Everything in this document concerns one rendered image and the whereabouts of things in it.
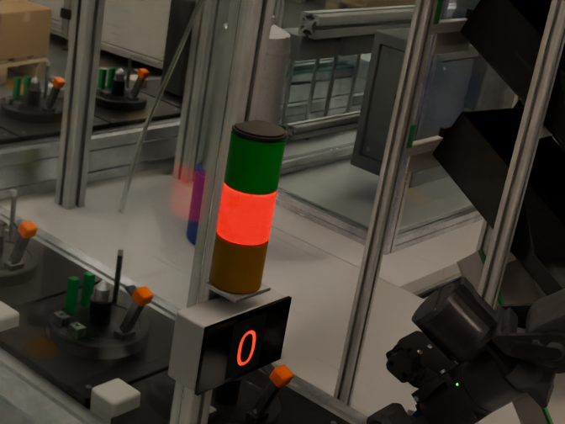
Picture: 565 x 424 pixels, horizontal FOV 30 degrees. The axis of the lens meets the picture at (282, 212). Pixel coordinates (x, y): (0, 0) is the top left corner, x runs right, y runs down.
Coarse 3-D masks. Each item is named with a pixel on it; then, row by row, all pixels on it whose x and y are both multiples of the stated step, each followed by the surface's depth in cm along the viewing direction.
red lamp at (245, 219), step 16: (224, 192) 96; (240, 192) 95; (224, 208) 96; (240, 208) 95; (256, 208) 95; (272, 208) 97; (224, 224) 96; (240, 224) 96; (256, 224) 96; (240, 240) 96; (256, 240) 97
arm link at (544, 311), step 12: (540, 300) 105; (552, 300) 103; (564, 300) 101; (528, 312) 105; (540, 312) 102; (552, 312) 100; (564, 312) 99; (528, 324) 102; (540, 324) 100; (552, 324) 99; (564, 324) 99; (564, 372) 101
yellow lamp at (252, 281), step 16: (224, 240) 97; (224, 256) 97; (240, 256) 97; (256, 256) 97; (224, 272) 98; (240, 272) 97; (256, 272) 98; (224, 288) 98; (240, 288) 98; (256, 288) 99
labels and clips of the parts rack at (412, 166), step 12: (468, 12) 135; (444, 36) 134; (456, 36) 136; (432, 48) 133; (444, 48) 135; (456, 48) 137; (444, 132) 140; (408, 144) 133; (420, 156) 140; (432, 156) 142; (408, 168) 138; (420, 168) 141
